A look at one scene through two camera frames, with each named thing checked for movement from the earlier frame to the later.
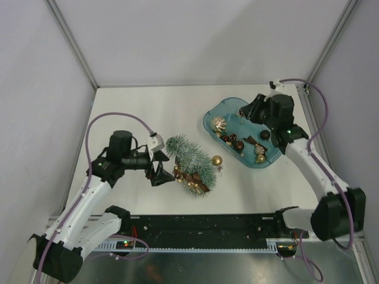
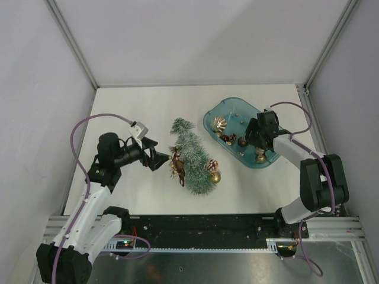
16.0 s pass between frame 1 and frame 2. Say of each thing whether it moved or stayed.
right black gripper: moved
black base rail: stayed
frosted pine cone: stayed
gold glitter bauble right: stayed
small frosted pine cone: stayed
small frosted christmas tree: moved
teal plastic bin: stayed
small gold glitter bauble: moved
